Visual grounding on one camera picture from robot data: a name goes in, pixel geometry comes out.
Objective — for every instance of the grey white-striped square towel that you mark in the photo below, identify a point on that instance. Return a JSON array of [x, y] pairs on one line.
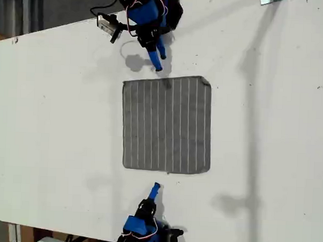
[[166, 126]]

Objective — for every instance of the white plastic container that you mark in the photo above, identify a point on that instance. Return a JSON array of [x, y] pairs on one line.
[[50, 240]]

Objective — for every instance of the white table leg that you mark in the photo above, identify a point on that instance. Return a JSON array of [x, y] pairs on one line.
[[14, 233]]

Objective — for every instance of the short black camera stalk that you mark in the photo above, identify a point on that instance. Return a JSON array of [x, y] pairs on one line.
[[116, 34], [176, 231]]

